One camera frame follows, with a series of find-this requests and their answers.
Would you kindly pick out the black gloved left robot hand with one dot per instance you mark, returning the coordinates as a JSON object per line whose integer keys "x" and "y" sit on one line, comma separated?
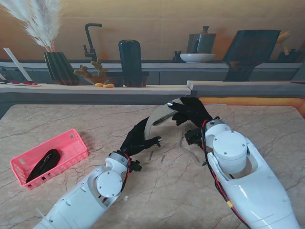
{"x": 135, "y": 140}

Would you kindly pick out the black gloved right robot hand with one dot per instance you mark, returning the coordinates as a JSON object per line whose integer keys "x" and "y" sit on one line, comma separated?
{"x": 193, "y": 112}

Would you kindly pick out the tan braided belt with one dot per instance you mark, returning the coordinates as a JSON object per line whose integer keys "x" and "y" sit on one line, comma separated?
{"x": 157, "y": 114}

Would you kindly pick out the pink plastic storage basket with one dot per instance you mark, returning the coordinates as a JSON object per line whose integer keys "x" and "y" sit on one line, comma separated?
{"x": 71, "y": 148}

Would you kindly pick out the dark brown braided belt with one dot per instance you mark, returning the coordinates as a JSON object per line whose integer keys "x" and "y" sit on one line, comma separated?
{"x": 47, "y": 162}

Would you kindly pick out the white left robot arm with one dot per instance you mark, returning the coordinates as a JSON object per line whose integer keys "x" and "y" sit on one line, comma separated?
{"x": 90, "y": 190}

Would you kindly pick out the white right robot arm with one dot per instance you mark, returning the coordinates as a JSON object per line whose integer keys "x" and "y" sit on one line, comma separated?
{"x": 238, "y": 167}

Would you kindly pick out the pale grey braided belt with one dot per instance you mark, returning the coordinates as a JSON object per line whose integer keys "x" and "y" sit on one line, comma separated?
{"x": 188, "y": 148}

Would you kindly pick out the printed kitchen scene backdrop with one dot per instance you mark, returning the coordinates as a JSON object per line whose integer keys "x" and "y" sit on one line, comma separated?
{"x": 152, "y": 14}

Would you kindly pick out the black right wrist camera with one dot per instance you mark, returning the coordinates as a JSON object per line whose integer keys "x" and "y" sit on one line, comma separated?
{"x": 193, "y": 137}

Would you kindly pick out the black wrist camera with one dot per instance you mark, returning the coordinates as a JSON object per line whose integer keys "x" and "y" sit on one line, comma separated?
{"x": 193, "y": 137}
{"x": 137, "y": 165}

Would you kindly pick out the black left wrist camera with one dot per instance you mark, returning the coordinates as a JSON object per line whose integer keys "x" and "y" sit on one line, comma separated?
{"x": 137, "y": 165}

